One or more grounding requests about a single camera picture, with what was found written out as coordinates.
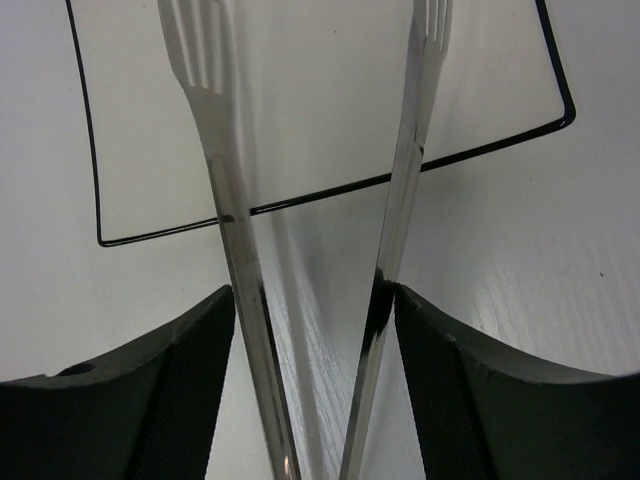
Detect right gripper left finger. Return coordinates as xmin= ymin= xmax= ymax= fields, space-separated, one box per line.
xmin=1 ymin=285 xmax=235 ymax=479

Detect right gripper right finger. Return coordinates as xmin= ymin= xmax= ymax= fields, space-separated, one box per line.
xmin=395 ymin=286 xmax=639 ymax=479

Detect metal tongs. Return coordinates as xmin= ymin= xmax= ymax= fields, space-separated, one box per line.
xmin=157 ymin=0 xmax=455 ymax=480

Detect white square plate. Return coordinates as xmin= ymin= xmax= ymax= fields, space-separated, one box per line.
xmin=67 ymin=1 xmax=575 ymax=247

